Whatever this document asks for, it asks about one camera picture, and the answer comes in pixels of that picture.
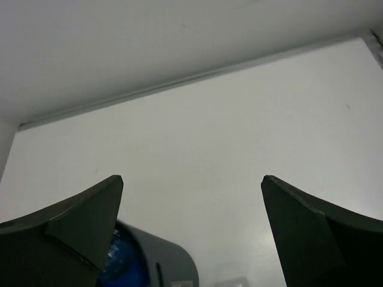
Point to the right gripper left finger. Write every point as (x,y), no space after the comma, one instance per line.
(65,244)

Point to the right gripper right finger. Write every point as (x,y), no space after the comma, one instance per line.
(320,243)

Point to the dark grey plastic bin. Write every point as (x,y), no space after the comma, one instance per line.
(164,263)

